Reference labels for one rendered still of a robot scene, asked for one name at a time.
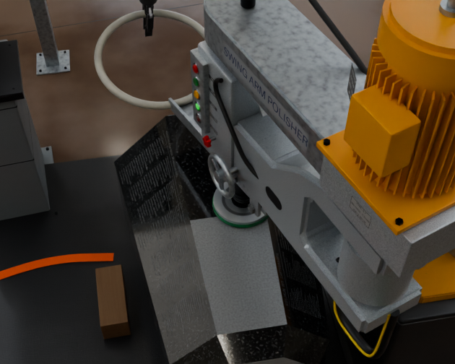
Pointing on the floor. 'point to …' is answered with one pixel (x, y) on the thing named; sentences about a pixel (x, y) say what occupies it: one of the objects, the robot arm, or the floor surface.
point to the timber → (113, 302)
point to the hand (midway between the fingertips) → (147, 26)
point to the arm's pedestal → (14, 162)
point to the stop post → (48, 42)
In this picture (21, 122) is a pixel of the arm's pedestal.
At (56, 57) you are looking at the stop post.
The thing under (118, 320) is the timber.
